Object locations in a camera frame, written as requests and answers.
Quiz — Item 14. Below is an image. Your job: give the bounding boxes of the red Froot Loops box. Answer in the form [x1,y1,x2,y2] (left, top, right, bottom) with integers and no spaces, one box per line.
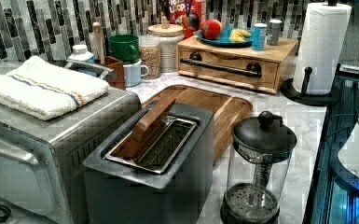
[169,0,205,31]

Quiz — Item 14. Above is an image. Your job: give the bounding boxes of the green mug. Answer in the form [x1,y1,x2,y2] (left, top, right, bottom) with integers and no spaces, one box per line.
[108,35,139,64]

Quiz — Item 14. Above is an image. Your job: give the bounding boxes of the silver toaster oven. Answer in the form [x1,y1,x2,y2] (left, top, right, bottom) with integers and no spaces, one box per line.
[0,86,141,224]

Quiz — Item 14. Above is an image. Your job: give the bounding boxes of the jar with wooden lid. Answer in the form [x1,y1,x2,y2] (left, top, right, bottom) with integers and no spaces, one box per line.
[147,16,184,73]

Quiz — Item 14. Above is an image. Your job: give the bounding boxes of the brown utensil holder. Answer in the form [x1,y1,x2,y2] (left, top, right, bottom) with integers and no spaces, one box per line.
[95,56,126,90]

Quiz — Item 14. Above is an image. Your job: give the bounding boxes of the black drawer handle bar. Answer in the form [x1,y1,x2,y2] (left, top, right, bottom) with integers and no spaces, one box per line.
[180,52,262,78]

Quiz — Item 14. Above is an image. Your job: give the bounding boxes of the grey can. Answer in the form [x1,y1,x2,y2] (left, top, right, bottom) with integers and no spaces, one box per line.
[267,19,282,46]

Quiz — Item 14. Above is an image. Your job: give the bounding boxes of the grey two-slot toaster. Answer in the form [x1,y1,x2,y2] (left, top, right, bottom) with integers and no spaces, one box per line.
[83,103,214,224]

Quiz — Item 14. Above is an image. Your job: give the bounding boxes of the yellow plush banana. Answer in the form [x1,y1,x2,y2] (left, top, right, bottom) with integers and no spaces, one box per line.
[229,29,252,43]

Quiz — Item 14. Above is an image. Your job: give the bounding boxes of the white enamel mug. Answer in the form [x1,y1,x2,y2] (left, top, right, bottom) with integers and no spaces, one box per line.
[123,60,149,87]

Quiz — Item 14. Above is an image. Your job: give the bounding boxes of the wooden drawer box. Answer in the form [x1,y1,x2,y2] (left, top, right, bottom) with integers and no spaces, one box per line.
[177,35,298,94]

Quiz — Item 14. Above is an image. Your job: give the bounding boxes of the white paper towel roll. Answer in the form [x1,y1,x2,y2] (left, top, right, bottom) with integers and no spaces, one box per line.
[293,3,352,95]

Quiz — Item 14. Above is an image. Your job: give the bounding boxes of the black paper towel holder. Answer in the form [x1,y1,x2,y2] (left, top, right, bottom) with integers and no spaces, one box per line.
[280,67,342,106]

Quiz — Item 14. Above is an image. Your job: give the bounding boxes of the black glass french press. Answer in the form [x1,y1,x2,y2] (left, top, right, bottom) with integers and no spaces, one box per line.
[220,111,297,224]

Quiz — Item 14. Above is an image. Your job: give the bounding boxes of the white striped folded towel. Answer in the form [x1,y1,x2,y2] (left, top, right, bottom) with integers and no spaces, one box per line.
[0,56,109,120]

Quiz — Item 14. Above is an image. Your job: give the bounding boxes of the blue can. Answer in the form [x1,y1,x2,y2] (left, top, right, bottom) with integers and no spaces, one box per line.
[252,23,268,50]

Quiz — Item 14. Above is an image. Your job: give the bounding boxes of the blue plate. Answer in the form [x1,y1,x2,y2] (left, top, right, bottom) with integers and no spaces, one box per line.
[196,27,253,48]

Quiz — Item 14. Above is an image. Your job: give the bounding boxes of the red plush apple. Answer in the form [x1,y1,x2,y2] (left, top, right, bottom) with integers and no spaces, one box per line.
[199,20,223,39]

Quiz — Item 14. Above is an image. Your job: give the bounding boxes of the white plastic bottle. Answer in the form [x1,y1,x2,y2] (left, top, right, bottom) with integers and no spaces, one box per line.
[68,44,97,77]

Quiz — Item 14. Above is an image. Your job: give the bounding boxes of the wooden rolling pin handle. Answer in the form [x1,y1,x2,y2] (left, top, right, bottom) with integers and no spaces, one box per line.
[92,22,104,65]

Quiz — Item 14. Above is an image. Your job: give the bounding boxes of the wooden cutting board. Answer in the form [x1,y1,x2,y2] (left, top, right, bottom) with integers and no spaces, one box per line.
[142,85,253,163]

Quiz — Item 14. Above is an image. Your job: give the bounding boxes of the brown wooden toast slice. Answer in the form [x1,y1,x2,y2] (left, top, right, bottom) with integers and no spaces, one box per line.
[110,96,175,161]

